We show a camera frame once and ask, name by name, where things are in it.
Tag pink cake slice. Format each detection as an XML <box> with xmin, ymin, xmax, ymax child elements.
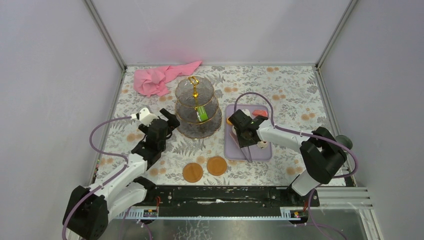
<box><xmin>252</xmin><ymin>109</ymin><xmax>268</xmax><ymax>118</ymax></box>

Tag three-tier glass cake stand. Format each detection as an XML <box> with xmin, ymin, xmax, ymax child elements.
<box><xmin>175</xmin><ymin>76</ymin><xmax>222</xmax><ymax>139</ymax></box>

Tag wooden coaster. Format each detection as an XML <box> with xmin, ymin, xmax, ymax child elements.
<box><xmin>182</xmin><ymin>162</ymin><xmax>204</xmax><ymax>183</ymax></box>
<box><xmin>206</xmin><ymin>156</ymin><xmax>228</xmax><ymax>176</ymax></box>

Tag left wooden coaster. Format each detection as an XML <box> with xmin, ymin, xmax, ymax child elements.
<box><xmin>182</xmin><ymin>162</ymin><xmax>204</xmax><ymax>183</ymax></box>

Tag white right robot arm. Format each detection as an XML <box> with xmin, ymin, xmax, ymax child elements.
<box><xmin>228</xmin><ymin>109</ymin><xmax>347</xmax><ymax>206</ymax></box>

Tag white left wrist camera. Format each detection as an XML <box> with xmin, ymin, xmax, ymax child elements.
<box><xmin>130</xmin><ymin>107</ymin><xmax>159</xmax><ymax>127</ymax></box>

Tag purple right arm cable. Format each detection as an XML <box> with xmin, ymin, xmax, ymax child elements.
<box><xmin>233</xmin><ymin>92</ymin><xmax>360</xmax><ymax>240</ymax></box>

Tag lilac plastic tray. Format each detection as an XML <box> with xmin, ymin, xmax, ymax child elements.
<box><xmin>224</xmin><ymin>104</ymin><xmax>273</xmax><ymax>162</ymax></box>

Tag right wooden coaster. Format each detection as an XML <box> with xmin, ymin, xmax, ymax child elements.
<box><xmin>206</xmin><ymin>156</ymin><xmax>228</xmax><ymax>176</ymax></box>

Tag grey speckled cake ball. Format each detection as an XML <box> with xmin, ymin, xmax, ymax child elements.
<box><xmin>256</xmin><ymin>141</ymin><xmax>269</xmax><ymax>149</ymax></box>

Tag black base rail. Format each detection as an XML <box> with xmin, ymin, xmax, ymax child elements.
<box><xmin>135</xmin><ymin>185</ymin><xmax>320</xmax><ymax>219</ymax></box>

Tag pink cloth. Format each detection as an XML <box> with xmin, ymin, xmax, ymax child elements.
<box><xmin>133</xmin><ymin>60</ymin><xmax>202</xmax><ymax>97</ymax></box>

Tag grey ceramic mug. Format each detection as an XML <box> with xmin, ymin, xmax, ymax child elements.
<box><xmin>335</xmin><ymin>134</ymin><xmax>353</xmax><ymax>150</ymax></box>

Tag pink handled tongs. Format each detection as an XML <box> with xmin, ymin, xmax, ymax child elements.
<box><xmin>229</xmin><ymin>132</ymin><xmax>253</xmax><ymax>163</ymax></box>

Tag green striped cake piece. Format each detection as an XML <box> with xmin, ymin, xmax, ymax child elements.
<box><xmin>195</xmin><ymin>106</ymin><xmax>209</xmax><ymax>122</ymax></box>

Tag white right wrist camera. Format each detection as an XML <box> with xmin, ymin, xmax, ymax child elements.
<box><xmin>241</xmin><ymin>109</ymin><xmax>251</xmax><ymax>117</ymax></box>

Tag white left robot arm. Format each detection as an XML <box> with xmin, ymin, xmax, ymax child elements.
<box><xmin>62</xmin><ymin>107</ymin><xmax>180</xmax><ymax>240</ymax></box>

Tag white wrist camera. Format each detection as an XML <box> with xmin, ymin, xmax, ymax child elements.
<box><xmin>130</xmin><ymin>107</ymin><xmax>159</xmax><ymax>127</ymax></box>
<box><xmin>241</xmin><ymin>109</ymin><xmax>251</xmax><ymax>117</ymax></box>

